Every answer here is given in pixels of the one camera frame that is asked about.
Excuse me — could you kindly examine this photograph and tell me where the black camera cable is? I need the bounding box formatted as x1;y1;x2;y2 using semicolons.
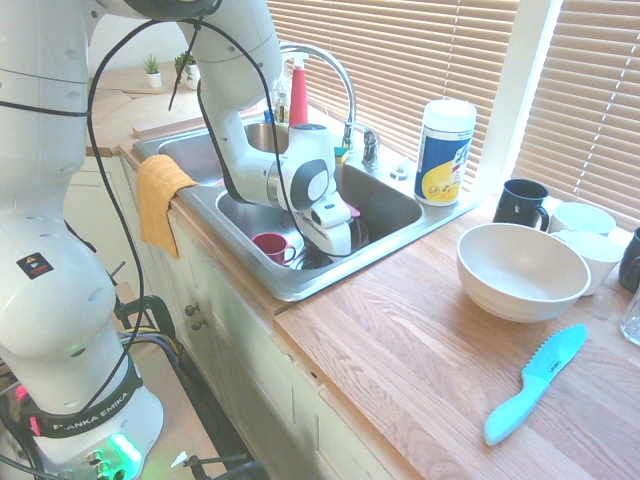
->
87;0;359;409

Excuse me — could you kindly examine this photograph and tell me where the dark glazed mug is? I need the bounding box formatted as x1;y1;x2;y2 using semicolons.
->
617;227;640;294

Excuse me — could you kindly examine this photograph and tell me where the chrome faucet side handle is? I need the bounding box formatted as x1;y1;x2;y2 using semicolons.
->
360;129;381;169

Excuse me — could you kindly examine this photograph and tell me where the black base clamp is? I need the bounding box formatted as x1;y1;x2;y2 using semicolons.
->
182;452;269;480

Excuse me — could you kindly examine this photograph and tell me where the clear soap bottle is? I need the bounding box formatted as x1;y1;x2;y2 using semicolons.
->
269;69;292;126

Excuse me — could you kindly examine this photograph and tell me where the clear drinking glass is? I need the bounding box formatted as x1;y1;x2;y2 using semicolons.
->
619;284;640;347

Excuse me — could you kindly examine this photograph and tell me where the cream kitchen cabinet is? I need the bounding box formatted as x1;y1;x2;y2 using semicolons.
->
64;152;416;480

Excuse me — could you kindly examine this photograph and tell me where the wide wooden window blind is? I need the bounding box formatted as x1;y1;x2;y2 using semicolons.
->
267;0;519;194

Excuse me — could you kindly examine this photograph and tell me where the large cream bowl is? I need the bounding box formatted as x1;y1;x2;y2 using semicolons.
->
455;222;593;324

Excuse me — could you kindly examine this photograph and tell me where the cleaning wipes canister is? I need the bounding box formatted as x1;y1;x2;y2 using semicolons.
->
413;98;478;207

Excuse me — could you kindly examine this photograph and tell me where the brown wooden bowl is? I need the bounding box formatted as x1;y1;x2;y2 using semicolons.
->
299;217;372;261

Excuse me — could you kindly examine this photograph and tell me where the metal sink drain strainer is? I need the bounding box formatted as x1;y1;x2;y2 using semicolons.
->
292;249;331;271

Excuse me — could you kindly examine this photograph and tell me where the narrow wooden window blind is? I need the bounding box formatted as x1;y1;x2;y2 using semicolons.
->
512;0;640;231

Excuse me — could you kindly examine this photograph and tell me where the red spray bottle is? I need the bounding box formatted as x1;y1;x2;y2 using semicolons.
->
288;53;310;127

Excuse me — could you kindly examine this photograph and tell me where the red ceramic mug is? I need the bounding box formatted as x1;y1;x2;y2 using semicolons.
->
252;232;297;266

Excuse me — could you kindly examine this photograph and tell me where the black metal clamp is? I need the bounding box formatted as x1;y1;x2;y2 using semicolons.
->
107;259;176;351

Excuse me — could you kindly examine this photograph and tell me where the teal plastic serrated knife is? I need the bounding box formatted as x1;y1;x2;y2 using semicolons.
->
482;323;588;447

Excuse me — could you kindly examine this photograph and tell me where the black ceramic mug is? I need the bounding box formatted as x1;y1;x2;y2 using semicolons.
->
492;178;551;232

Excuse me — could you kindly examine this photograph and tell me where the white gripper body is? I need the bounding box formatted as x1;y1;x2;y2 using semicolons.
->
305;193;354;233

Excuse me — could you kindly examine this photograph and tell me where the small potted green plant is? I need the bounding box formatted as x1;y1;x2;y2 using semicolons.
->
141;53;164;90
173;51;201;91

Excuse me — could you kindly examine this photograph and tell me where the stainless steel kitchen sink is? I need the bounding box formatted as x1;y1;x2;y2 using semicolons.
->
132;117;479;303

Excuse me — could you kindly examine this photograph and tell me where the coloured wire bundle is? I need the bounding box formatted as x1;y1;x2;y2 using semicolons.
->
118;325;184;361

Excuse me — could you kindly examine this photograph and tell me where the chrome gooseneck faucet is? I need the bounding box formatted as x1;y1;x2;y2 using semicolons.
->
278;42;359;154

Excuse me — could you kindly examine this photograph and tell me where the orange dish cloth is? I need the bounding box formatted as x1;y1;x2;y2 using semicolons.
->
135;153;196;261

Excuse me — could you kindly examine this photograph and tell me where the white ceramic bowl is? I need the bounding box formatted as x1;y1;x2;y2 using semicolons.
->
549;229;626;297
548;201;617;239

